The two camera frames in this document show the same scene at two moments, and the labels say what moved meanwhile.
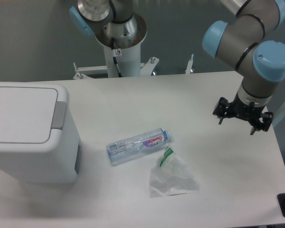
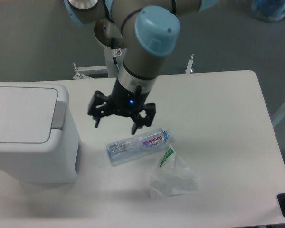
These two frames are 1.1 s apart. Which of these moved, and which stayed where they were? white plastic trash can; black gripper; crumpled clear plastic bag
Moved: black gripper
Stayed: white plastic trash can; crumpled clear plastic bag
